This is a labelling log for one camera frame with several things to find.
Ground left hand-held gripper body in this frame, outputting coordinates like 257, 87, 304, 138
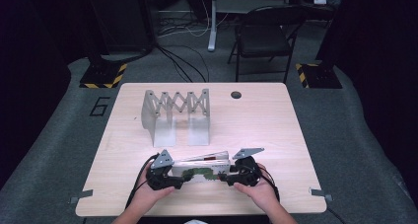
145, 148, 175, 190

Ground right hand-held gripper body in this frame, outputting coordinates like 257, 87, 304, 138
232, 147, 265, 187

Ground white metal extendable book rack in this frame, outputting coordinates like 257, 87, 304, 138
141, 88, 211, 148

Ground person's left hand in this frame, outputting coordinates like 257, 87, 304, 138
130, 161, 175, 212

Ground person's right hand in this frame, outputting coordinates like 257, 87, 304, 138
233, 162, 281, 215

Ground grey metal table clamp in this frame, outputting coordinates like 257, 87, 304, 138
67, 188, 95, 205
309, 187, 334, 203

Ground black stand with striped base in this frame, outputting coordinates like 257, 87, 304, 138
79, 45, 129, 90
294, 61, 344, 90

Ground black folding chair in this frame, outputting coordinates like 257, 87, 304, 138
227, 4, 309, 85

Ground black cabinet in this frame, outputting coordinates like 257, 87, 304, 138
86, 0, 156, 54

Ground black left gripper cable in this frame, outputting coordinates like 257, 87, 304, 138
124, 152, 160, 209

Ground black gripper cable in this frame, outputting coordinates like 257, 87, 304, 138
259, 166, 347, 224
124, 152, 160, 209

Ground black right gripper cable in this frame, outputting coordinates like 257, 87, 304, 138
259, 166, 347, 224

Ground black floor cables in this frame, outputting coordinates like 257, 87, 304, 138
153, 43, 211, 84

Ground white desk frame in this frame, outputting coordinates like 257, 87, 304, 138
207, 0, 294, 52

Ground white floor cables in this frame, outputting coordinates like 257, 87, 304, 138
157, 0, 232, 39

